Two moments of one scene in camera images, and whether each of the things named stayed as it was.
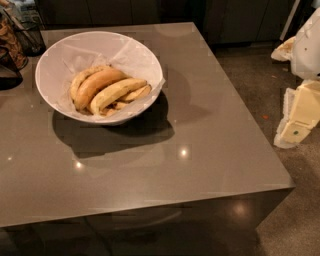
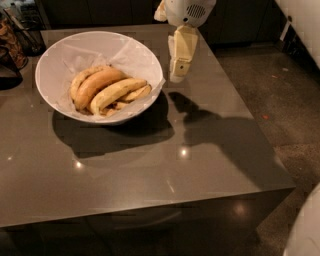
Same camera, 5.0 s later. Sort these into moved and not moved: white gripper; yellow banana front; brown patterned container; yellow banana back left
Moved: white gripper
Not moved: yellow banana front; yellow banana back left; brown patterned container
